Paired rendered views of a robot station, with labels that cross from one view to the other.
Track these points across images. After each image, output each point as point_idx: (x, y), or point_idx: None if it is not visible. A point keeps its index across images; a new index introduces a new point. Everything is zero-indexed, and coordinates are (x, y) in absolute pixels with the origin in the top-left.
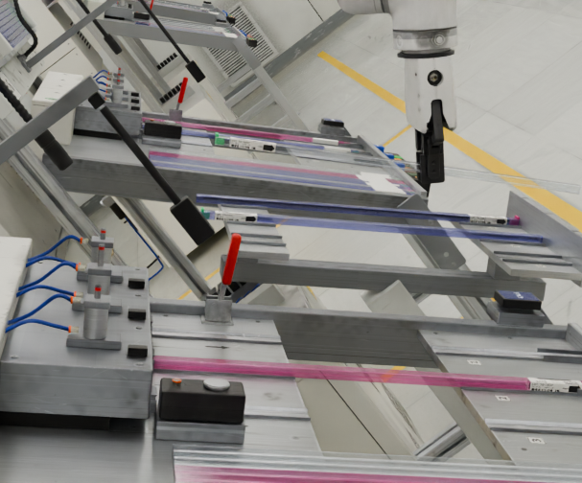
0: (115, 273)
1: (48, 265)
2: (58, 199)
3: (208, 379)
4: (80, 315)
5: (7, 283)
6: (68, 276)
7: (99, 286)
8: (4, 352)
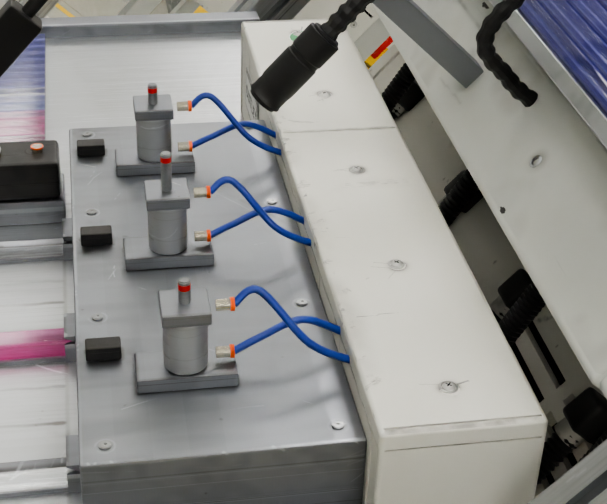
0: (151, 360)
1: (313, 412)
2: None
3: None
4: (192, 230)
5: (326, 219)
6: (253, 369)
7: (150, 83)
8: (266, 134)
